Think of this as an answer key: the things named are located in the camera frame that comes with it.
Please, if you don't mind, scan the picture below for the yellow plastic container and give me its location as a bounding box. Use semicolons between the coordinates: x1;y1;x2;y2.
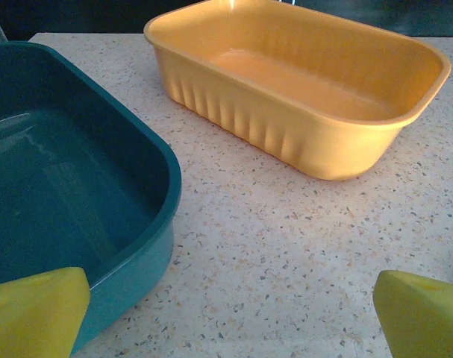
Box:
143;0;452;182

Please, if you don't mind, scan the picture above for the teal plastic container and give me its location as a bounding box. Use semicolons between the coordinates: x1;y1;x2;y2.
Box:
0;41;183;355

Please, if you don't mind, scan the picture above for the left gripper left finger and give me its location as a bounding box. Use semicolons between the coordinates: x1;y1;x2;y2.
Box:
0;266;91;358

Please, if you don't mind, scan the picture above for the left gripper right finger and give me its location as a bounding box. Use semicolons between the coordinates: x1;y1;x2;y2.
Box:
372;269;453;358

